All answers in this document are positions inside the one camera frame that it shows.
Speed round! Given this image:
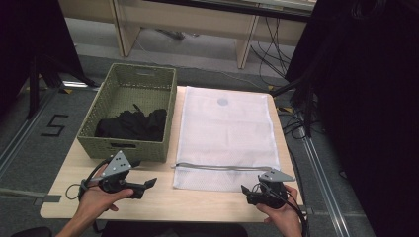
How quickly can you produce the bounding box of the person's dark lap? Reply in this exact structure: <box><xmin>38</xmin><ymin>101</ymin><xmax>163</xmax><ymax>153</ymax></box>
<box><xmin>100</xmin><ymin>221</ymin><xmax>250</xmax><ymax>237</ymax></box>

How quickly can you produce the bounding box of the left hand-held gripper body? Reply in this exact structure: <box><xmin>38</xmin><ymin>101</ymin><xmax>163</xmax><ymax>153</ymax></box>
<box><xmin>98</xmin><ymin>150</ymin><xmax>146</xmax><ymax>200</ymax></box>

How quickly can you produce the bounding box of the light wooden desk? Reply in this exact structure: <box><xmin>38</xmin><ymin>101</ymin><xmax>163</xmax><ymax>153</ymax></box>
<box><xmin>58</xmin><ymin>0</ymin><xmax>318</xmax><ymax>70</ymax></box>

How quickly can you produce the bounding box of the person's right hand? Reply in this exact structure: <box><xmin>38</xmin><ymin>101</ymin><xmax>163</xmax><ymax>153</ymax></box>
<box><xmin>256</xmin><ymin>184</ymin><xmax>303</xmax><ymax>237</ymax></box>

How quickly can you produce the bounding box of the person's left hand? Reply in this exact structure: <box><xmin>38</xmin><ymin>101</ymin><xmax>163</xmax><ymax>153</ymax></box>
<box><xmin>76</xmin><ymin>163</ymin><xmax>134</xmax><ymax>222</ymax></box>

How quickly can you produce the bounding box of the white mesh laundry bag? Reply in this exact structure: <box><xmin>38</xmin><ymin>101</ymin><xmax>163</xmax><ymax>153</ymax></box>
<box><xmin>171</xmin><ymin>85</ymin><xmax>281</xmax><ymax>194</ymax></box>

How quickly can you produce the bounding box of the green woven basket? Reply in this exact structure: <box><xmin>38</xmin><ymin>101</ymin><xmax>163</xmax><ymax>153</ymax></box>
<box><xmin>76</xmin><ymin>62</ymin><xmax>178</xmax><ymax>164</ymax></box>

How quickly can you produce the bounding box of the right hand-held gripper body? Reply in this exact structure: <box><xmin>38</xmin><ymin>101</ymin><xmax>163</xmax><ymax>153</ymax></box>
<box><xmin>258</xmin><ymin>168</ymin><xmax>296</xmax><ymax>210</ymax></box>

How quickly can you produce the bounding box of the bundle of black floor cables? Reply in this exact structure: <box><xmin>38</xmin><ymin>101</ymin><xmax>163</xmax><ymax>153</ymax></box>
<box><xmin>249</xmin><ymin>16</ymin><xmax>299</xmax><ymax>80</ymax></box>

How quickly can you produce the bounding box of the black metal stand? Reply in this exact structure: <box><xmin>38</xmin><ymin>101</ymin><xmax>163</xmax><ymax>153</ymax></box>
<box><xmin>27</xmin><ymin>54</ymin><xmax>101</xmax><ymax>120</ymax></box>
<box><xmin>270</xmin><ymin>75</ymin><xmax>328</xmax><ymax>139</ymax></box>

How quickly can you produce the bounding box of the black curtain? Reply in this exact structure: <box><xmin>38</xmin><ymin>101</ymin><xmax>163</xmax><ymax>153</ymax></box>
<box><xmin>285</xmin><ymin>0</ymin><xmax>419</xmax><ymax>237</ymax></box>
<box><xmin>0</xmin><ymin>0</ymin><xmax>100</xmax><ymax>122</ymax></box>

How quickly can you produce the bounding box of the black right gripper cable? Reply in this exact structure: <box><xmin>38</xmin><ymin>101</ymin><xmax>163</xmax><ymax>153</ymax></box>
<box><xmin>255</xmin><ymin>182</ymin><xmax>310</xmax><ymax>237</ymax></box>

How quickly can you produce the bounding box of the black cloth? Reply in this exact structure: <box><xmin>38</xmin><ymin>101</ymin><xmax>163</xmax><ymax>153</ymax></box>
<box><xmin>94</xmin><ymin>104</ymin><xmax>168</xmax><ymax>143</ymax></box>

